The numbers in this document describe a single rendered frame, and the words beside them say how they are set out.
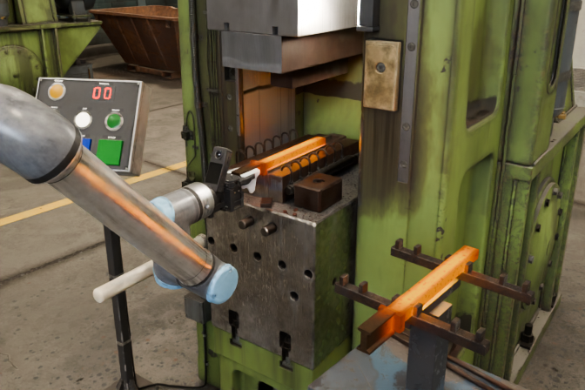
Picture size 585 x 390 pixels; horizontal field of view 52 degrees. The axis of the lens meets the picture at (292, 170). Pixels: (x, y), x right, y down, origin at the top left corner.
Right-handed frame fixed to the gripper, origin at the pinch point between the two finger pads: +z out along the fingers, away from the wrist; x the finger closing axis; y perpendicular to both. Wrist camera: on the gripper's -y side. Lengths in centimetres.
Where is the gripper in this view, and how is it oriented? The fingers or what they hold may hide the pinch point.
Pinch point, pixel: (253, 168)
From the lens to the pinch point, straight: 162.9
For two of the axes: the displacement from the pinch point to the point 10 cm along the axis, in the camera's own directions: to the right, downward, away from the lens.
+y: 0.0, 9.4, 3.3
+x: 8.2, 1.9, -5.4
